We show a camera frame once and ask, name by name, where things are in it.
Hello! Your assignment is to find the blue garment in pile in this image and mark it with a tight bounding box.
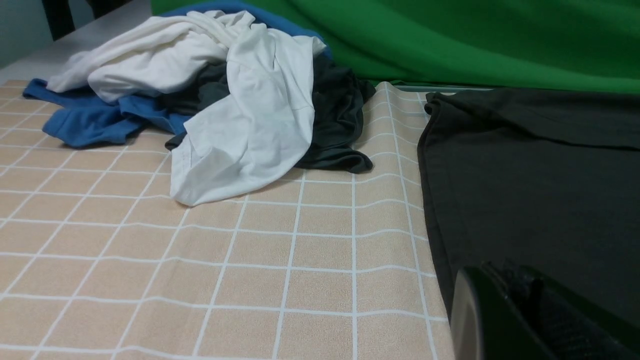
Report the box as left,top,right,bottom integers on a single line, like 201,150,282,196
23,0,318,148

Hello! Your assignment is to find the beige checkered tablecloth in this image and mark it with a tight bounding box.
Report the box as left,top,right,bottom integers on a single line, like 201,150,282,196
0,80,455,360

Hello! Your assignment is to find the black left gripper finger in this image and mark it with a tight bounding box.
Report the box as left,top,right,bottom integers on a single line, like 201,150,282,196
449,262,640,360

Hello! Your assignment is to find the dark chair leg background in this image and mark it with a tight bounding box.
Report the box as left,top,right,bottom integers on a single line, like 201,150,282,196
41,0,129,41

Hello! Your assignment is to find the dark teal garment in pile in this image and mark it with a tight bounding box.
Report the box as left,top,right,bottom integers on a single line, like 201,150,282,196
158,55,375,174

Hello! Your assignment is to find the white shirt in pile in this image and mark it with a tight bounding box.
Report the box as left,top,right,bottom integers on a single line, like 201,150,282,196
46,10,326,207

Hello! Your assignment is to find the dark gray long-sleeve top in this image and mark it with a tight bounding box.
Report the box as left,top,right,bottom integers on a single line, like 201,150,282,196
417,88,640,326

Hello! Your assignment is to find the green backdrop cloth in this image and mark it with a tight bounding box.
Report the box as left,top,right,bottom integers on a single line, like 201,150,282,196
150,0,640,95

